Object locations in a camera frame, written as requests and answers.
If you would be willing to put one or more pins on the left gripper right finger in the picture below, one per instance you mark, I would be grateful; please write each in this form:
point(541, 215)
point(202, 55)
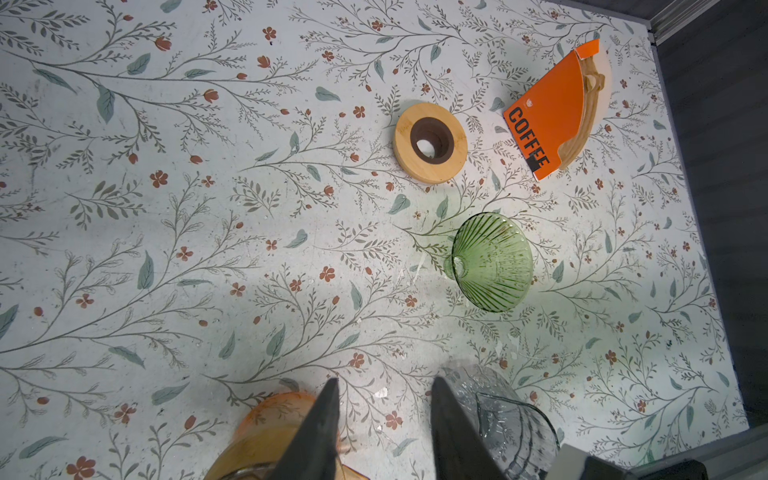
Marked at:
point(457, 448)

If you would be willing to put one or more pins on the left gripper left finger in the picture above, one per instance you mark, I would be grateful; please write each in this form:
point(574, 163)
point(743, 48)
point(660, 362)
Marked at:
point(312, 454)

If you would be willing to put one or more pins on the orange glass carafe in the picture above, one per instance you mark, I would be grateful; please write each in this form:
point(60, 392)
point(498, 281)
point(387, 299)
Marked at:
point(263, 437)

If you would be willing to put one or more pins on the grey glass carafe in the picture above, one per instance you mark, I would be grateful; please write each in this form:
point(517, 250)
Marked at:
point(518, 436)

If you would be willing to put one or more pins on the green glass dripper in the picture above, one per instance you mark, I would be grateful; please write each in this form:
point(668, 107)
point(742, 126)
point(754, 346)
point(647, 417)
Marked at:
point(491, 261)

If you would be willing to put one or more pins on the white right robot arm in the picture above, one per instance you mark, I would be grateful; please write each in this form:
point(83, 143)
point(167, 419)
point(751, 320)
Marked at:
point(574, 464)

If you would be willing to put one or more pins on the orange coffee filter holder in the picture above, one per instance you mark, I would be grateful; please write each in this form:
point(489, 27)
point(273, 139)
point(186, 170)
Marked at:
point(553, 120)

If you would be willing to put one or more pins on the floral table mat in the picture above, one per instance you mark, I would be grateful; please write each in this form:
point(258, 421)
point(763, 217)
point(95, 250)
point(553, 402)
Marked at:
point(201, 208)

